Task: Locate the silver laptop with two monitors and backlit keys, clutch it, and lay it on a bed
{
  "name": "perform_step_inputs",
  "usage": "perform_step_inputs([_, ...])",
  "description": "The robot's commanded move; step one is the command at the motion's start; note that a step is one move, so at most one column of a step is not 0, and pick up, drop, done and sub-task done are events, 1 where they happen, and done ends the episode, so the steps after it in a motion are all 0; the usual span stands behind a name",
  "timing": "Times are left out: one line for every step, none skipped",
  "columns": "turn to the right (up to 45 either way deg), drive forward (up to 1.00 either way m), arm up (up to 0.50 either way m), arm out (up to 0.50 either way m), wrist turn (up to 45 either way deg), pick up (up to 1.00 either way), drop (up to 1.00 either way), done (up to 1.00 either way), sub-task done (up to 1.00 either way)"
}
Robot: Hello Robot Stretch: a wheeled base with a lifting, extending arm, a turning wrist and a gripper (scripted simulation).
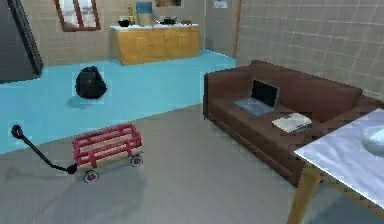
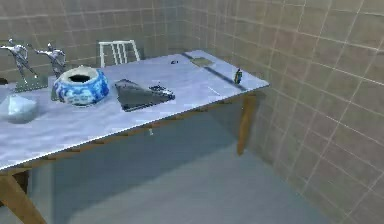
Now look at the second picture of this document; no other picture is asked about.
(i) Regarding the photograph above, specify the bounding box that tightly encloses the grey marble wooden-legged table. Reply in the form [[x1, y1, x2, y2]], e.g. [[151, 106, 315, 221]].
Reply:
[[0, 49, 270, 224]]

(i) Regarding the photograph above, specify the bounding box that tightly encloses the blue and white ceramic bowl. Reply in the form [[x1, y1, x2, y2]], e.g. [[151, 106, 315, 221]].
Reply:
[[52, 65, 111, 107]]

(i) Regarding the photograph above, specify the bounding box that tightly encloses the pale blue crumpled lump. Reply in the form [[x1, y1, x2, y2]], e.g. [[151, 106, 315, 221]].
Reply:
[[4, 94, 39, 125]]

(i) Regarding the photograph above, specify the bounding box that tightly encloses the flat olive green pad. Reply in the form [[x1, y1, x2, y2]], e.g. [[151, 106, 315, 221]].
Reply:
[[191, 56, 215, 67]]

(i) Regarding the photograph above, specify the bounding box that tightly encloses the white slatted chair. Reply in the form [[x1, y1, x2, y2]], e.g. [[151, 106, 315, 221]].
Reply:
[[98, 39, 142, 69]]

